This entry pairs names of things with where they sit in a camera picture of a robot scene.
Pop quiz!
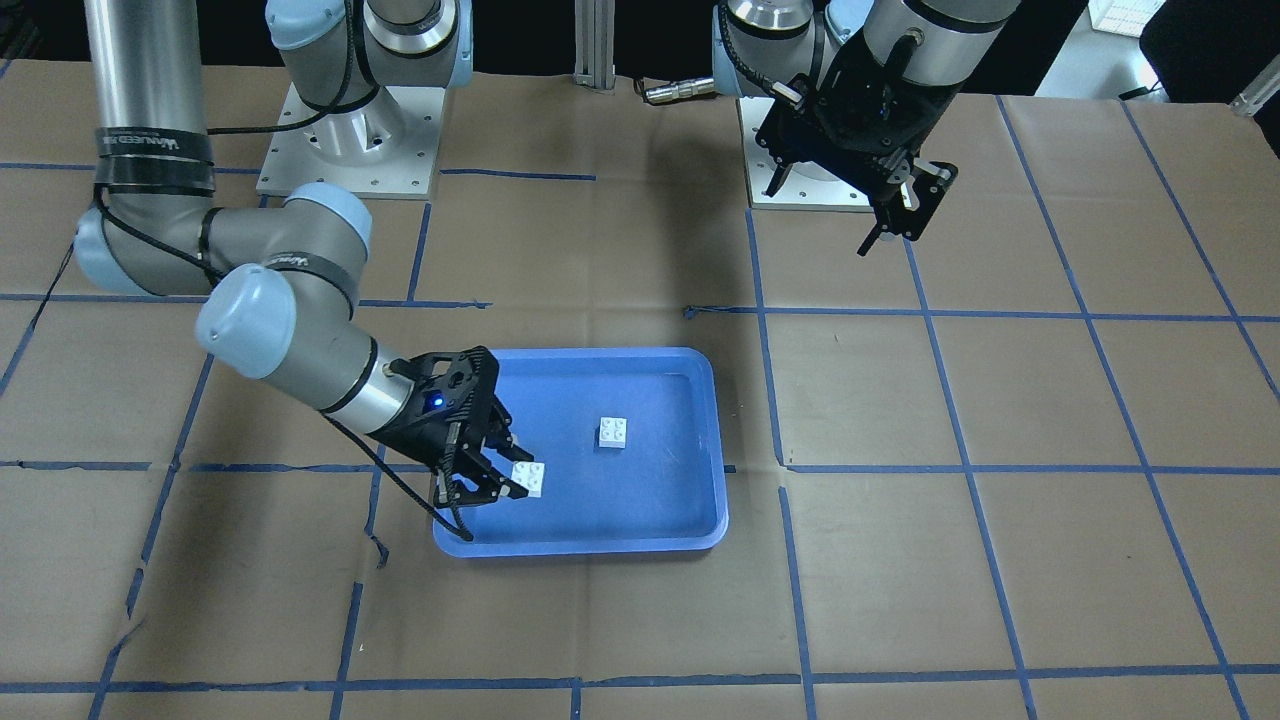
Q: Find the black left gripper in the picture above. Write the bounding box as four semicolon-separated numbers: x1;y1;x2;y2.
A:
756;40;957;256

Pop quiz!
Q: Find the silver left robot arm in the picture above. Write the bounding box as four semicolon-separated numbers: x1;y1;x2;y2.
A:
712;1;1018;255

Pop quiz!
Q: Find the blue plastic tray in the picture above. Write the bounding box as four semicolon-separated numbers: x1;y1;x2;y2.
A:
433;347;730;559

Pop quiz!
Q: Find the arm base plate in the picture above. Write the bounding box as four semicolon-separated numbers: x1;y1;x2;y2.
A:
256;87;447;201
737;97;872;213

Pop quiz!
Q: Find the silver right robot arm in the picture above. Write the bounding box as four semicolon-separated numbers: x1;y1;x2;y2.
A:
74;1;543;510

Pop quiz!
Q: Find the brown paper table cover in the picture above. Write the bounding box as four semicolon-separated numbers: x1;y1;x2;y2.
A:
3;61;1279;719

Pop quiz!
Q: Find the white block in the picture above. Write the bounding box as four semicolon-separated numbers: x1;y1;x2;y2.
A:
596;416;628;448
509;461;547;498

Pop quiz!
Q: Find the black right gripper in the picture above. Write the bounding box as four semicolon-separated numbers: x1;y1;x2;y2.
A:
375;346;536;509

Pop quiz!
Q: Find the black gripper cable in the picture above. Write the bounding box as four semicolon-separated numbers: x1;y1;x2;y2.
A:
320;410;474;543

